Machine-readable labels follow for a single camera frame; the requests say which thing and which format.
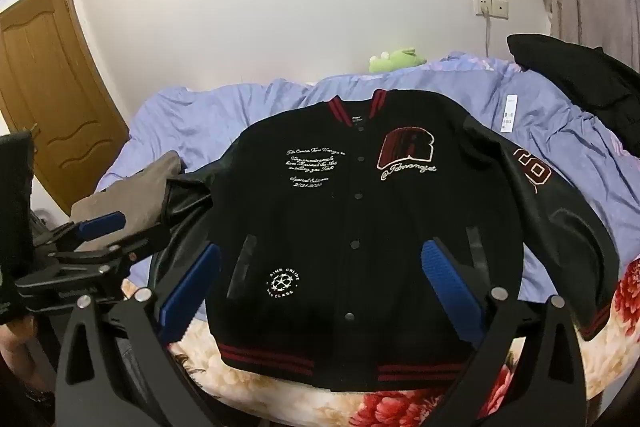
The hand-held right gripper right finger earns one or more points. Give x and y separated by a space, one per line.
450 294

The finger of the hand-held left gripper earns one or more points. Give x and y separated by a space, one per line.
102 225
125 249

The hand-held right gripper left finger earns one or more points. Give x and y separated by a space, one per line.
189 294

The black varsity jacket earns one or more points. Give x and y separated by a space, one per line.
325 207

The person's left forearm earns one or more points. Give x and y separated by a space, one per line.
17 352

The grey-brown cloth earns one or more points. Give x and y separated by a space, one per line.
130 187

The floral bedsheet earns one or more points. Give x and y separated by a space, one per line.
260 387

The wooden door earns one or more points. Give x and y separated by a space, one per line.
50 82

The light blue duvet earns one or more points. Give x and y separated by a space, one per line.
225 107

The white paper tag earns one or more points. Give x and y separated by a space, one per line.
510 113

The green plush toy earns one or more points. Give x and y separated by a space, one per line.
395 62

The black garment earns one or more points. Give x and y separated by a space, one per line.
565 72

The white wall socket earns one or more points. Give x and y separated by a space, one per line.
482 4
500 8

